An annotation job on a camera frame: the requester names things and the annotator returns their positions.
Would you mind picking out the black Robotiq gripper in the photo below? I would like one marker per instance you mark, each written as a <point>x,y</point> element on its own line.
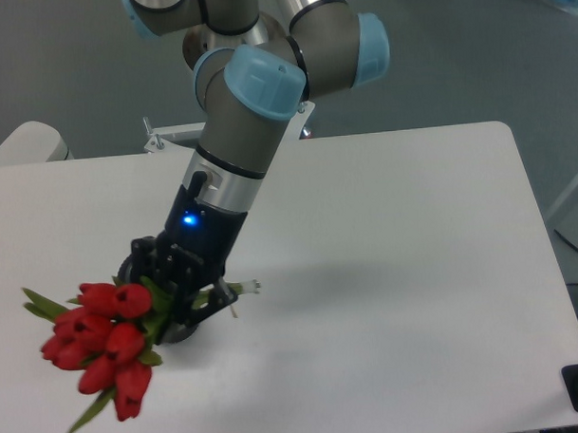
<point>192,251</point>

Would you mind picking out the red tulip bouquet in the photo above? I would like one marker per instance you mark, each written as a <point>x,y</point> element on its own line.
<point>109,333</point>

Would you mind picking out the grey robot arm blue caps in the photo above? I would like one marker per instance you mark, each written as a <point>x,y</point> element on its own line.
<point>250,93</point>

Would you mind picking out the dark grey ribbed vase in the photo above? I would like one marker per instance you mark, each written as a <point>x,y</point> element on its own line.
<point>174,332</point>

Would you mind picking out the white chair at left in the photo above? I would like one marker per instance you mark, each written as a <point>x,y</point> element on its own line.
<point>33,142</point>

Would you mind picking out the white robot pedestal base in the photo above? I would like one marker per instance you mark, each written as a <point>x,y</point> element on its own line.
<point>242,125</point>

